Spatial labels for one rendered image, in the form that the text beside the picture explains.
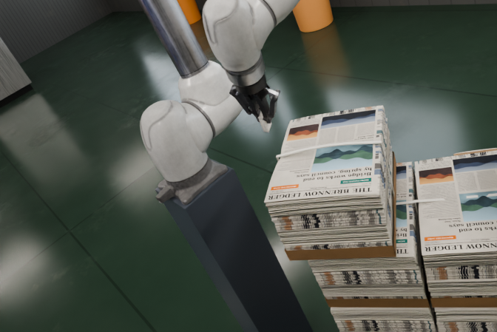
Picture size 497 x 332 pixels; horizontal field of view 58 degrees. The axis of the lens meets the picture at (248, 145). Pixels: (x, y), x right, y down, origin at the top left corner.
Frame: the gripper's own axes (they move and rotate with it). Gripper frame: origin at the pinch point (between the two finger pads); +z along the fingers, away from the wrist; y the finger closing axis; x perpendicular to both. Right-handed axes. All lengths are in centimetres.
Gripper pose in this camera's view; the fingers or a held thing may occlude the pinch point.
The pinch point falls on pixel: (265, 120)
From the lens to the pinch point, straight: 119.6
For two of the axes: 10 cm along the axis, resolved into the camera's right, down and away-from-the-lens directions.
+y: -9.2, -1.6, 3.5
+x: -3.1, 8.5, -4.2
